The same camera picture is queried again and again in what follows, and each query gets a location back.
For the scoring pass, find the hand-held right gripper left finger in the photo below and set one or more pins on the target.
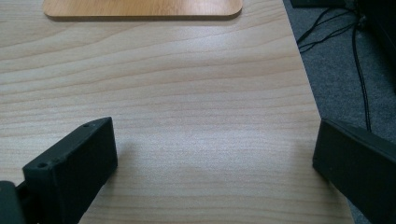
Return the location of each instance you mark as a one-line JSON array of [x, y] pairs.
[[73, 169]]

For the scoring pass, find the wooden cutting board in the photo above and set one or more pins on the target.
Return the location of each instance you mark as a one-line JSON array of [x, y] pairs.
[[143, 7]]

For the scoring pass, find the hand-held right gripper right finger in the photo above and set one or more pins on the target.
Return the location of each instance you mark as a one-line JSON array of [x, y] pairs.
[[358, 168]]

